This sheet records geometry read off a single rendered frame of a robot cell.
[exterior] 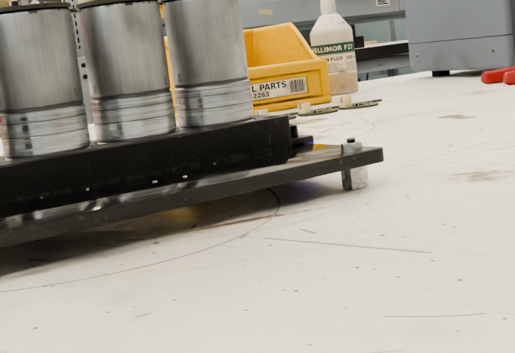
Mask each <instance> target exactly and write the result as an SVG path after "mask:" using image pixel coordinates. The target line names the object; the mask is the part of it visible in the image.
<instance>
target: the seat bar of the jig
mask: <svg viewBox="0 0 515 353"><path fill-rule="evenodd" d="M253 118H254V120H252V121H248V122H245V123H237V124H232V125H227V126H216V127H210V128H202V129H179V128H180V126H177V127H176V128H177V130H176V132H177V133H176V134H172V135H169V136H163V137H159V138H154V139H145V140H139V141H133V142H120V143H111V144H97V142H98V141H97V140H92V141H90V146H91V148H89V149H85V150H81V151H78V152H71V153H67V154H62V155H53V156H48V157H42V158H36V159H22V160H5V158H6V157H5V156H3V155H2V156H0V204H5V203H9V202H13V201H20V200H24V199H29V198H36V197H40V196H44V195H48V194H55V193H59V192H63V191H70V190H74V189H78V188H86V187H90V186H94V185H102V184H106V183H110V182H114V181H121V180H125V179H129V178H136V177H140V176H144V175H151V174H155V173H160V172H167V171H171V170H175V169H179V168H186V167H190V166H194V165H201V164H205V163H209V162H217V161H221V160H225V159H232V158H236V157H240V156H244V155H251V154H255V153H259V152H266V151H270V150H275V149H282V148H286V147H290V146H292V140H291V134H290V121H289V116H288V115H254V116H253Z"/></svg>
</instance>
